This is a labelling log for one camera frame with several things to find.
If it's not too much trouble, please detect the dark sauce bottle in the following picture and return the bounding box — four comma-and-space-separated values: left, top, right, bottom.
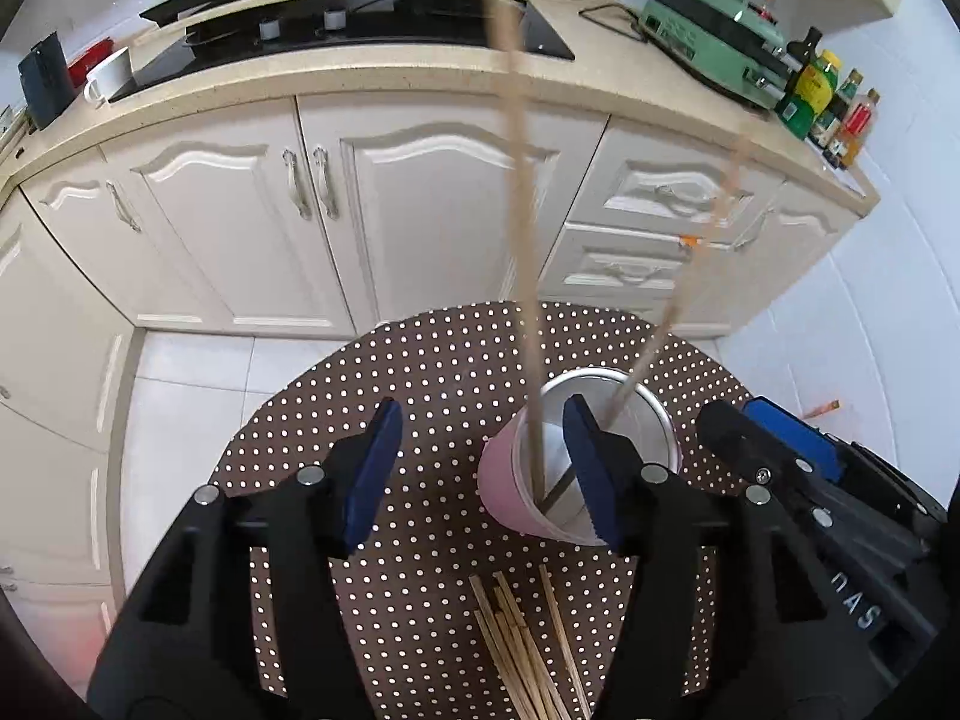
810, 69, 864, 151

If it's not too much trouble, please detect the red container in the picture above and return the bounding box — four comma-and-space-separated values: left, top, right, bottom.
67, 37, 115, 88

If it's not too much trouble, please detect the black box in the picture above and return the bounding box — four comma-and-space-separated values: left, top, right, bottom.
16, 31, 78, 130

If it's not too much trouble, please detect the dark oil bottle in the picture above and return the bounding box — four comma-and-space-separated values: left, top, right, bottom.
775, 26, 824, 140

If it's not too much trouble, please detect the white cabinet drawer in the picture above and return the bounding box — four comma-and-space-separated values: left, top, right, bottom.
540, 223, 700, 302
566, 124, 785, 230

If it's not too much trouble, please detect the green electric grill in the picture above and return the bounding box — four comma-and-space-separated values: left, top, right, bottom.
639, 0, 797, 110

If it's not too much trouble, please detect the narrow white cabinet door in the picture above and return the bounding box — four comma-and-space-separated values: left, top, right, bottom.
739, 180, 860, 332

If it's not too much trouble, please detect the pile of wooden chopsticks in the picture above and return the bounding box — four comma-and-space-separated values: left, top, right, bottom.
468, 562, 593, 720

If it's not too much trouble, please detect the black power cable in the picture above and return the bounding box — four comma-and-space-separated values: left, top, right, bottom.
525, 0, 662, 43

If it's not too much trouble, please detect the wooden chopstick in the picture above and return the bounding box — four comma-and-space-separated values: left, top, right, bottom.
486, 0, 546, 502
606, 136, 751, 422

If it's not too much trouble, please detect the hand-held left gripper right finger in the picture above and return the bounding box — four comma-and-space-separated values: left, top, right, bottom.
562, 394, 882, 720

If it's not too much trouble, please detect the red label sauce bottle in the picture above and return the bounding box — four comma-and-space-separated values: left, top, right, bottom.
831, 88, 881, 170

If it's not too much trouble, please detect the white mug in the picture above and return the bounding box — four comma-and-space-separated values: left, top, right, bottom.
82, 46, 134, 107

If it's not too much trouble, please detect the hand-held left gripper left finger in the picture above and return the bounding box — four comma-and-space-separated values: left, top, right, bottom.
86, 397, 406, 720

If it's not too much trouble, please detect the pink chopstick holder cup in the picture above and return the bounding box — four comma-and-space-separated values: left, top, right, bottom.
478, 365, 683, 547

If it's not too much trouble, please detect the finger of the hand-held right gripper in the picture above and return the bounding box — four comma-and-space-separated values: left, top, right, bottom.
741, 395, 842, 486
696, 399, 817, 501

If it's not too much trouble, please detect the black glass cooktop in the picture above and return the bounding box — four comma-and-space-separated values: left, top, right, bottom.
131, 0, 575, 103

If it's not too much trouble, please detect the brown polka dot tablecloth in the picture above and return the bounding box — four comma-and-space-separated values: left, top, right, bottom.
206, 300, 758, 720

